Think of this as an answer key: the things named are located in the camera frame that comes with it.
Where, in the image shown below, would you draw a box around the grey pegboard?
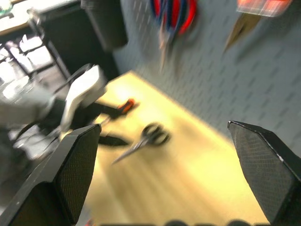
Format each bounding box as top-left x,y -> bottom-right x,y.
112,0 -> 301,170

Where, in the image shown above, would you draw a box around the black handled scissors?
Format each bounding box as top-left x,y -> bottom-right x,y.
111,122 -> 172,165

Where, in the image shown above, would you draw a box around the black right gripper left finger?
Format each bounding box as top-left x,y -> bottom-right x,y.
0,123 -> 103,226

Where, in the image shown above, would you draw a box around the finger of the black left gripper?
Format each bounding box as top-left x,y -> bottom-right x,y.
98,133 -> 129,147
96,100 -> 124,116

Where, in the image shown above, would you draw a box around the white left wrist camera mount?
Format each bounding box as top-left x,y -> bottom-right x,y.
60,65 -> 108,134

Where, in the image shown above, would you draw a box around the orange clear tool package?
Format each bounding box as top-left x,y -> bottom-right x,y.
236,0 -> 293,18

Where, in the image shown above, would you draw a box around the light wooden desk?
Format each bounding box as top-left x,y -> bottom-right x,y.
0,0 -> 82,37

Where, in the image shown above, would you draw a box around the orange black utility knife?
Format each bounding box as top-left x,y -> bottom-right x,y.
117,98 -> 140,115

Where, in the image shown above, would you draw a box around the black waste bin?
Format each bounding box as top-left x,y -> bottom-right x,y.
80,0 -> 129,52

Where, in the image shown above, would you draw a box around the tan hanging tool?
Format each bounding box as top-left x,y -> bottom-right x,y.
222,12 -> 262,54

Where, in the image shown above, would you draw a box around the black metal frame rack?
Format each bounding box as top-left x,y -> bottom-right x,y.
0,7 -> 71,95

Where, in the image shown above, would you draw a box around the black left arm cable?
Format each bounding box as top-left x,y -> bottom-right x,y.
53,63 -> 92,97

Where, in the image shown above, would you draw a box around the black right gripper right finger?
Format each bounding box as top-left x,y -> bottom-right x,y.
227,120 -> 301,226

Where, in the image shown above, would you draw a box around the black cabinet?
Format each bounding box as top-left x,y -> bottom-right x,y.
35,0 -> 119,82

